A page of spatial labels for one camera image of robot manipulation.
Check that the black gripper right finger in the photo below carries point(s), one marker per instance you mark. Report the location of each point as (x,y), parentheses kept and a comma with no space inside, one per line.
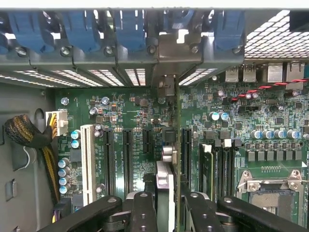
(198,212)

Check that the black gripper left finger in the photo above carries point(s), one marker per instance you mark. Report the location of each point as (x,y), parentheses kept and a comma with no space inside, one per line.
(142,212)

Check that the black long expansion slot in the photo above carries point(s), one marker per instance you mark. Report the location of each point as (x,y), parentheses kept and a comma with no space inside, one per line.
(187,157)
(128,159)
(108,159)

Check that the black short expansion slot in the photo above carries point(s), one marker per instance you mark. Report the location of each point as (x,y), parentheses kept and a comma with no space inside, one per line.
(147,142)

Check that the white expansion slot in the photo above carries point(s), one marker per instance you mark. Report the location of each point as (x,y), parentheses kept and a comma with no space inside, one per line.
(87,164)

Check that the CPU socket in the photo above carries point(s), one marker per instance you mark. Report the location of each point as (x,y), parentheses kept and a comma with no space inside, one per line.
(272,200)

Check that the green motherboard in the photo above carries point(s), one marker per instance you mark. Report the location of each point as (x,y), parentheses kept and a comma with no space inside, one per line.
(135,108)

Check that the white power connector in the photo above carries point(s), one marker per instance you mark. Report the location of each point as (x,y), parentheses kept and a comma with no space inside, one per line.
(61,123)

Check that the grey open PC case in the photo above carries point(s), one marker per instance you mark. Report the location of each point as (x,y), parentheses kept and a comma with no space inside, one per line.
(24,169)

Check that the blue card retention clip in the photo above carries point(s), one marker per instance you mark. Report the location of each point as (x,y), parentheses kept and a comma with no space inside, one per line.
(228,29)
(31,29)
(130,29)
(3,43)
(80,29)

